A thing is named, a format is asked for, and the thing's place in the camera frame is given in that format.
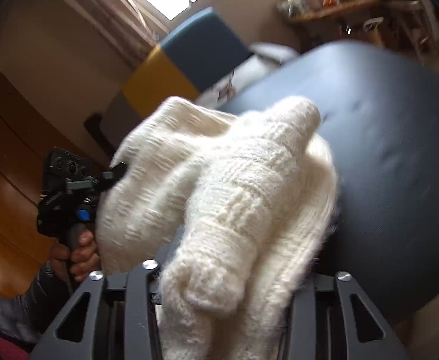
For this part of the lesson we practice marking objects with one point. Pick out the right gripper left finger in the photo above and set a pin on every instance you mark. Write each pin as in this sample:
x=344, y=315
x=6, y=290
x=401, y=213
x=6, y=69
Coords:
x=141, y=335

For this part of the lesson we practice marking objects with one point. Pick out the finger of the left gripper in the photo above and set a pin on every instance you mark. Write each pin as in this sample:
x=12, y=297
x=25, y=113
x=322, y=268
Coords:
x=110, y=177

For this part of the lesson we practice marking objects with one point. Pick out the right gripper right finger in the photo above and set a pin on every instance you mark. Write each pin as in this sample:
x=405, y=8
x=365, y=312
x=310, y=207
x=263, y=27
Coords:
x=300, y=341

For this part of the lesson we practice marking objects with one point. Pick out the cream knitted sweater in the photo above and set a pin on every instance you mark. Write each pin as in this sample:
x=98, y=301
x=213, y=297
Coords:
x=254, y=195

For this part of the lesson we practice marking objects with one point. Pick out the person's left hand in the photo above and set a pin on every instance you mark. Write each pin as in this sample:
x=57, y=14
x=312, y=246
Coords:
x=78, y=263

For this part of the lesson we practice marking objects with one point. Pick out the person in red jacket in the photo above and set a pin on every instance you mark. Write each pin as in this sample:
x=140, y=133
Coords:
x=25, y=317

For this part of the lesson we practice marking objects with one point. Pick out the grey yellow blue sofa chair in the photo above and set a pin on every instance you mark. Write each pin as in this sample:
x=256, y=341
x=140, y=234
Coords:
x=193, y=57

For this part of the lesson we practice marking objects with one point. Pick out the patterned window curtain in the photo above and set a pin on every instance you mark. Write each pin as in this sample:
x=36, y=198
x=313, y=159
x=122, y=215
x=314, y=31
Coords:
x=121, y=24

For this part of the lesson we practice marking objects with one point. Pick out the deer print pillow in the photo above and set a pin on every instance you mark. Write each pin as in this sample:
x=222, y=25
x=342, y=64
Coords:
x=241, y=77

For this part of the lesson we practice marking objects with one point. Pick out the wooden side desk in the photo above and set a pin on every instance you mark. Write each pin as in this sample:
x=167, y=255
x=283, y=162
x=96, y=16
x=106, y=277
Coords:
x=394, y=24

